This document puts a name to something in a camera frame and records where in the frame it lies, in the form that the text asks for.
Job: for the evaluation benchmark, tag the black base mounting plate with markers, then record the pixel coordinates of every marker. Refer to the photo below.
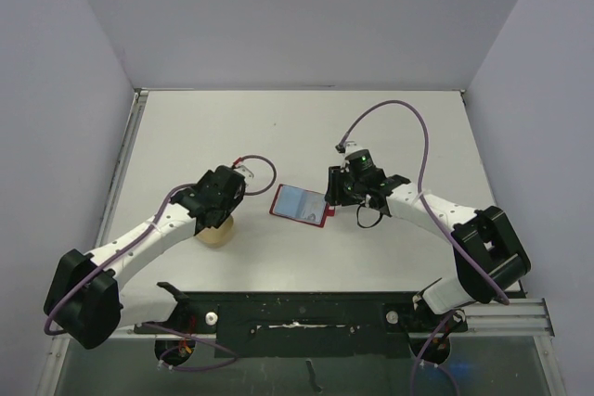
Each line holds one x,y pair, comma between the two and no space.
284,325

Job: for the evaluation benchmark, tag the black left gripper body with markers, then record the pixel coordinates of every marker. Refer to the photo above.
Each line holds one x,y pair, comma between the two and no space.
226,208

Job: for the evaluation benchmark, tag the silver VIP card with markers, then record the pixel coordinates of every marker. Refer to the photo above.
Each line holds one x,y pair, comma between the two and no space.
312,210

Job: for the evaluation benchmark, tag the beige oval tray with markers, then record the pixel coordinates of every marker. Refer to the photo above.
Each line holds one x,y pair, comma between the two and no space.
217,237

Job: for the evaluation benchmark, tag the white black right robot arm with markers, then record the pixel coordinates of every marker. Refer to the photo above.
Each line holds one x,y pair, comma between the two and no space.
489,256

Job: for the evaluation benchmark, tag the aluminium left rail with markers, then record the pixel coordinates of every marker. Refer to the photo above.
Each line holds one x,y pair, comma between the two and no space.
121,165

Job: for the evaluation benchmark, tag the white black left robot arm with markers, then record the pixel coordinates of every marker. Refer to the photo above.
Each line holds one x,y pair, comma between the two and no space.
87,299

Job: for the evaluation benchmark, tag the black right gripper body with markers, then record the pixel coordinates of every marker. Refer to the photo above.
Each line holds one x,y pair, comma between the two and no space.
334,185

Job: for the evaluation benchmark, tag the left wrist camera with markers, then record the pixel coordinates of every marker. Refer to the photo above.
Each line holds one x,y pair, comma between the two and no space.
240,167

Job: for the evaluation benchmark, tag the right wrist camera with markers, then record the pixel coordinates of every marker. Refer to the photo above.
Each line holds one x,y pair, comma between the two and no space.
348,147

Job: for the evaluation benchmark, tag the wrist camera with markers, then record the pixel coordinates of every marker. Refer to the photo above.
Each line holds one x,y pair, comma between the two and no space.
240,167
348,147

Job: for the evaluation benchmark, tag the red leather card holder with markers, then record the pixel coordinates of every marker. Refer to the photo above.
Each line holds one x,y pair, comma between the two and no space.
288,200

